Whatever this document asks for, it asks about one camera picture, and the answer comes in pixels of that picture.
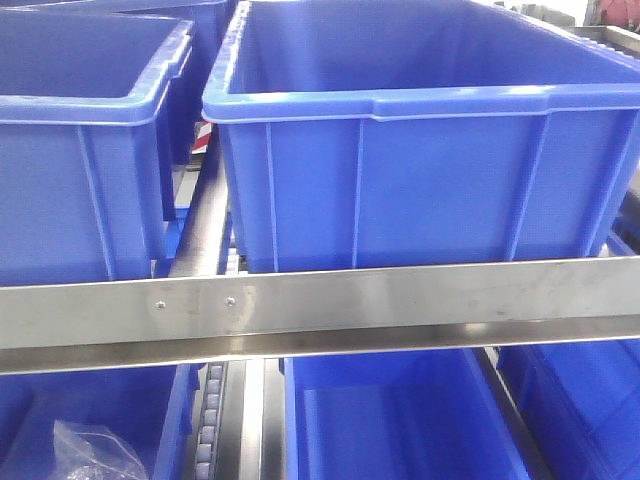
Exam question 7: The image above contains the blue bin upper middle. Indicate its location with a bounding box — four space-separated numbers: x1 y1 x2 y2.
202 1 639 273

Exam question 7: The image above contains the blue bin lower left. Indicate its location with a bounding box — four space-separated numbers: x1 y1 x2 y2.
1 365 200 479

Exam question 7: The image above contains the roller track rail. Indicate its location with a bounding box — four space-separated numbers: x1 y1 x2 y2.
194 362 227 480

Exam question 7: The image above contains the clear plastic bag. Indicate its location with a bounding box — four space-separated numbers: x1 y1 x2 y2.
49 420 149 480

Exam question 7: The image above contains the blue bin lower right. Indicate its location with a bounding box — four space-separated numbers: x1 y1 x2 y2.
498 339 639 479

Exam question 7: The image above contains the blue bin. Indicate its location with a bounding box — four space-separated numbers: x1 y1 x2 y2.
1 9 193 286
282 349 529 479
1 365 200 479
498 339 639 479
202 1 639 273
1 1 229 167

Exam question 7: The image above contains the red white striped tape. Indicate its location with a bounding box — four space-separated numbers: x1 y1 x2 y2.
192 121 212 154

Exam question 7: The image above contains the blue bin upper left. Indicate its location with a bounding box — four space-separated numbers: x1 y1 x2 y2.
1 9 193 286

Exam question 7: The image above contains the blue bin rear left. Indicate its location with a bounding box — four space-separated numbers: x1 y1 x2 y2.
1 1 229 167

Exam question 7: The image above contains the stainless steel shelf rack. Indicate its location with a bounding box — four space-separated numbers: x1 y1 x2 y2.
1 257 639 374

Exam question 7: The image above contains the blue bin lower middle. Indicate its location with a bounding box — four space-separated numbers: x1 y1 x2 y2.
282 349 529 479

